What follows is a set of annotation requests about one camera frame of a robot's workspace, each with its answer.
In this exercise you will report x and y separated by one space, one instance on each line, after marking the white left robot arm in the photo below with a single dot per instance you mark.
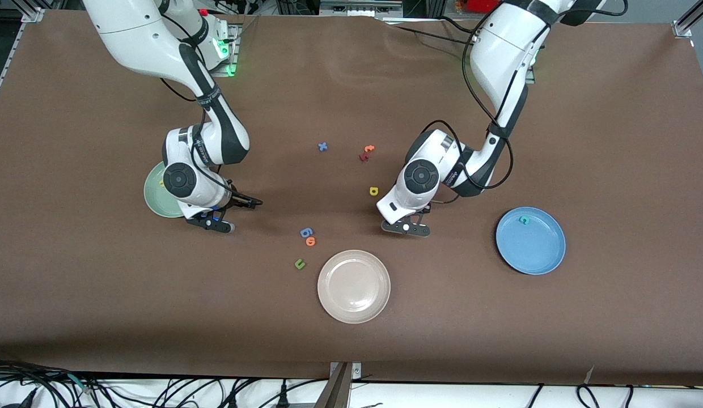
499 51

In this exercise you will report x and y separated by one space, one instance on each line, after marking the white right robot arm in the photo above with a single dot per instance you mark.
136 34

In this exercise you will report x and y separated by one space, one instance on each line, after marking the blue foam letter g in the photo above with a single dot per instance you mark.
301 233

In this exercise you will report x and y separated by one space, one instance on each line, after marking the green foam letter u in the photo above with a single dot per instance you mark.
296 264

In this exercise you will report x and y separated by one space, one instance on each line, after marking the green plate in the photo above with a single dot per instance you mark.
153 195

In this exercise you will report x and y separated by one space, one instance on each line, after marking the beige plate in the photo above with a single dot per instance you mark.
354 286

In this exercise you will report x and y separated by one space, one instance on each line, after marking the brown table cover sheet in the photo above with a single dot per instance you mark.
351 102

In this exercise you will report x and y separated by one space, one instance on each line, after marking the blue plate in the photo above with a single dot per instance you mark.
533 249

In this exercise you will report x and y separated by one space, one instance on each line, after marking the black power plug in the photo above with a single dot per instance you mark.
283 396

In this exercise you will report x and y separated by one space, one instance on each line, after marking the grey aluminium beam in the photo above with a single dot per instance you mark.
334 394

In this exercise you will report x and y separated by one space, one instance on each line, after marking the grey metal rack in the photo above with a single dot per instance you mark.
357 8

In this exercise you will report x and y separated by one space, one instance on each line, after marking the red box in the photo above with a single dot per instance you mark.
482 4

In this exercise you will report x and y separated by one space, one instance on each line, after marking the white paper scrap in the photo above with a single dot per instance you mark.
590 375

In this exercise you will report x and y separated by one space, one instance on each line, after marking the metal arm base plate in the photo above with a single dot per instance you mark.
233 54

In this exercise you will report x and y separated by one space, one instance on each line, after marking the metal corner bracket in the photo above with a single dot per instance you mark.
356 371

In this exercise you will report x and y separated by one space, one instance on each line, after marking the aluminium profile post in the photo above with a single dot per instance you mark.
681 28
34 14

